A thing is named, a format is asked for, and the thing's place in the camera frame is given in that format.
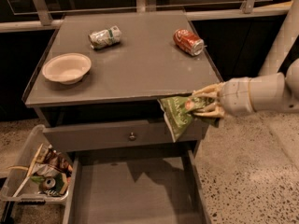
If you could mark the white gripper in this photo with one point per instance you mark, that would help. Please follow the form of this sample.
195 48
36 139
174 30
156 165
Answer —
235 96

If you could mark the green jalapeno chip bag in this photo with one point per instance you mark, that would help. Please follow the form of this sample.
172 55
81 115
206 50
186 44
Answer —
178 113

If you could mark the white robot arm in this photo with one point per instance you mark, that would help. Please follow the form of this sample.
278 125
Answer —
277 92

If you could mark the round metal drawer knob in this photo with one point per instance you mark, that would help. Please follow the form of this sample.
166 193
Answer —
132 137

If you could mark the grey open middle drawer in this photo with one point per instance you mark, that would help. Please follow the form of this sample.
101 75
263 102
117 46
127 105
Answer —
135 187

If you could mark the grey drawer cabinet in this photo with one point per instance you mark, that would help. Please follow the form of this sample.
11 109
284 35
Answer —
127 79

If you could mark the grey upper drawer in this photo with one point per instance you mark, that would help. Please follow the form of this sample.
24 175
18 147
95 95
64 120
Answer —
108 135

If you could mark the red cola can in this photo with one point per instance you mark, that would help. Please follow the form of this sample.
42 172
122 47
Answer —
188 41

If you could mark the beige paper bowl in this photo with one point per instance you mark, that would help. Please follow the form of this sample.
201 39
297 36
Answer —
67 69

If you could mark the brown snack wrapper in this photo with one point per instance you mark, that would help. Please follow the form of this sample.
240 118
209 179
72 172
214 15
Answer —
47 162

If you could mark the wooden stick in bin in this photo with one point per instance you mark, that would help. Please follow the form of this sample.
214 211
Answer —
20 187

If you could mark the metal railing with glass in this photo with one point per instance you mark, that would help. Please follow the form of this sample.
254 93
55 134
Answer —
30 15

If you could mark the clear plastic bin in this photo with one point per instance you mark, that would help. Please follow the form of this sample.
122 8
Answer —
56 195

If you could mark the white slanted post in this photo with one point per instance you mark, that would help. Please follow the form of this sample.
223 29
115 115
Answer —
285 38

